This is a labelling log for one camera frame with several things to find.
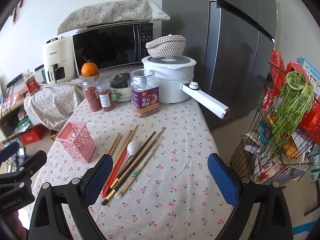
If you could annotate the pink mesh cover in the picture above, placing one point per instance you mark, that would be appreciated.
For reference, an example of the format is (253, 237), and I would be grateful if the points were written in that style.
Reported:
(13, 97)

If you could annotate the black door microwave oven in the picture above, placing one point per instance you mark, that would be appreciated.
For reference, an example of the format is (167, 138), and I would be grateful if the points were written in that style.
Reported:
(107, 47)

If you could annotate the cherry print tablecloth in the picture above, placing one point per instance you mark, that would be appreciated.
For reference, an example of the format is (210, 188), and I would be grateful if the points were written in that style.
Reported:
(175, 167)

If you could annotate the cherry print draped cloth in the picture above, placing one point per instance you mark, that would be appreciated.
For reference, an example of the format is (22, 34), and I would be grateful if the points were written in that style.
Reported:
(52, 105)

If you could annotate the brown ridged end chopstick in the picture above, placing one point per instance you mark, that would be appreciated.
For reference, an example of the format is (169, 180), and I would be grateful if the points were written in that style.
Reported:
(152, 141)
(157, 138)

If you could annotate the small jar of dried fruit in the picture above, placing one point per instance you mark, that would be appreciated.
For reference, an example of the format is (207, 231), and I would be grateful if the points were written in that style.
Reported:
(106, 98)

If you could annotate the floral cloth cover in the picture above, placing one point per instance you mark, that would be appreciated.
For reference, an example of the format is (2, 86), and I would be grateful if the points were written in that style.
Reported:
(112, 12)

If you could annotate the blue printed carton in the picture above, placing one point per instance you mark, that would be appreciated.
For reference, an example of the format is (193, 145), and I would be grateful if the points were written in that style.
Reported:
(308, 67)

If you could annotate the bunch of green herbs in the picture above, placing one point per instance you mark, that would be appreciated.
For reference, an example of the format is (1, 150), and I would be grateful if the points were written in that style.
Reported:
(292, 100)

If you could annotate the pink perforated utensil holder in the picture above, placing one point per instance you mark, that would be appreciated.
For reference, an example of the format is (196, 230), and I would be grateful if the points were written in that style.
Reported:
(80, 145)

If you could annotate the disposable bamboo chopsticks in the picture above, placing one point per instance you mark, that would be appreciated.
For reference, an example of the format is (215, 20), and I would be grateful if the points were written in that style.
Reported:
(140, 167)

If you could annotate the wooden shelf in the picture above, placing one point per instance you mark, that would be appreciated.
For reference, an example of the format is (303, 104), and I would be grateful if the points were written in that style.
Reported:
(10, 112)

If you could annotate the red plastic bag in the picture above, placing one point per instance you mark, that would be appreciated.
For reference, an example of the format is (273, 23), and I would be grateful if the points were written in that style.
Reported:
(310, 120)
(276, 65)

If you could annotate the jar of red goji berries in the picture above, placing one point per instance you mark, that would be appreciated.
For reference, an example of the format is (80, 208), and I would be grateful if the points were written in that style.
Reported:
(92, 97)

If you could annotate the orange fruit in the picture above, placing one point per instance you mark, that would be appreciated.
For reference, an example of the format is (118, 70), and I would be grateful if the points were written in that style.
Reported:
(89, 70)

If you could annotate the cream air fryer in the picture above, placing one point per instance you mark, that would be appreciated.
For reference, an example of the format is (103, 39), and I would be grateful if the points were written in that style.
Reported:
(58, 52)

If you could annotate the white electric cooking pot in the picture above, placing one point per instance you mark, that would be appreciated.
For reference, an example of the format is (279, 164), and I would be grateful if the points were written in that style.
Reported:
(172, 82)

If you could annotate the plain light wooden chopstick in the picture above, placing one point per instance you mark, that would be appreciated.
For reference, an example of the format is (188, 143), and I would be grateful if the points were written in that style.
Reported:
(117, 145)
(113, 143)

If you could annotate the red label jar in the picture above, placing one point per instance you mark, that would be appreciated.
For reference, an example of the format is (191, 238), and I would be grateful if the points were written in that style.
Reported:
(32, 86)

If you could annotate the large clear jar of nuts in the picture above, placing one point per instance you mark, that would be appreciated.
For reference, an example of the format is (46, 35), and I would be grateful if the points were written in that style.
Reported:
(145, 97)

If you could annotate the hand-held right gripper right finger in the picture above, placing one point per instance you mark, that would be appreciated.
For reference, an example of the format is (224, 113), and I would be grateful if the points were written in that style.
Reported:
(225, 180)

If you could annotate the black chopstick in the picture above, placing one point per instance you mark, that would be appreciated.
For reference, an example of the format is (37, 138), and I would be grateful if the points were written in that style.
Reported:
(139, 152)
(125, 173)

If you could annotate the white ceramic bowl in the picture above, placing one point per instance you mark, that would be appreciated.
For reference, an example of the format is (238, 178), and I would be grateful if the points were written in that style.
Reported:
(125, 96)

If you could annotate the small green object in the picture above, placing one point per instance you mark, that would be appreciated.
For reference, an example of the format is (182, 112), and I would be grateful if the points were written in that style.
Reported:
(116, 96)

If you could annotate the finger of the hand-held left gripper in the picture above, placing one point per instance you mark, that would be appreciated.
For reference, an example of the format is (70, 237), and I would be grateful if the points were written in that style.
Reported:
(8, 152)
(30, 163)

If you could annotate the grey refrigerator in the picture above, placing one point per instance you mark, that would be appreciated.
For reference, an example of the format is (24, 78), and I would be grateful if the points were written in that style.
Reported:
(225, 55)

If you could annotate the white plastic spoon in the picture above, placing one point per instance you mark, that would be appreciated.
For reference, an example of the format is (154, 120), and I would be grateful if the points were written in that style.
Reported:
(133, 147)

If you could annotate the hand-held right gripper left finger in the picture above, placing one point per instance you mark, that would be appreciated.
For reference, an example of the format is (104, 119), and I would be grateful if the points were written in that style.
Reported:
(97, 180)

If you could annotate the green snack bag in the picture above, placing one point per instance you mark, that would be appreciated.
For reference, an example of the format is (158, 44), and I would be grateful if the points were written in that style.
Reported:
(22, 127)

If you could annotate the red box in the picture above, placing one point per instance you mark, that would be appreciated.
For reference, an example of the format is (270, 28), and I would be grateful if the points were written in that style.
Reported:
(32, 137)

